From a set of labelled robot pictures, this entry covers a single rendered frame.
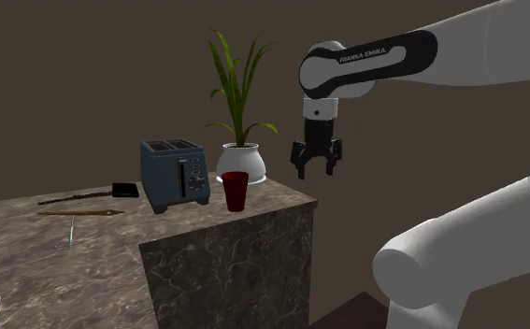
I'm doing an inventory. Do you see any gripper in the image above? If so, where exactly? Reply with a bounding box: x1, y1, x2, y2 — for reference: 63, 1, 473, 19
290, 118, 344, 180

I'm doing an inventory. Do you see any green plant in white pot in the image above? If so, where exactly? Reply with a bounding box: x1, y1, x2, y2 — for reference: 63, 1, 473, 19
204, 29, 279, 186

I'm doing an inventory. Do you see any red cup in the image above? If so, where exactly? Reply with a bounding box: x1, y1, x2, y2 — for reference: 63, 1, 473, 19
220, 171, 251, 213

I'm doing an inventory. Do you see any blue toaster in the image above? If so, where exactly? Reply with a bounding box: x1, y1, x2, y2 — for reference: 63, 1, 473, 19
139, 138, 212, 215

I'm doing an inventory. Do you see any small black flat box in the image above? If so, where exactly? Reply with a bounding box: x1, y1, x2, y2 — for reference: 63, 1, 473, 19
111, 182, 140, 199

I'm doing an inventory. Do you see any brown wooden pointed stick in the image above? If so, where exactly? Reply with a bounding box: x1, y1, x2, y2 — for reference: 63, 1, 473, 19
36, 208, 126, 217

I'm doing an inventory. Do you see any thin silver metal tool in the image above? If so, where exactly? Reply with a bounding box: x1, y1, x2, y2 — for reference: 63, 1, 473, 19
53, 213, 83, 250

